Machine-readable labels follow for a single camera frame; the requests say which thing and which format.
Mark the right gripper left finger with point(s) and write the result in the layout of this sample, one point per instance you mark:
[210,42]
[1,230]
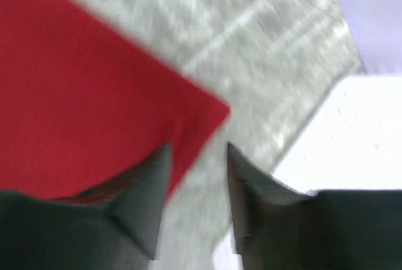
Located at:
[113,225]

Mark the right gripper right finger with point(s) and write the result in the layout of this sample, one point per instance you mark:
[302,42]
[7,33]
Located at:
[276,227]

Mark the white perforated plastic basket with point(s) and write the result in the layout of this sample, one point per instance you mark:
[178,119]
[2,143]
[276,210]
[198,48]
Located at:
[353,142]

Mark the red t-shirt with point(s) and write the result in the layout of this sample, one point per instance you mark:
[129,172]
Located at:
[80,104]

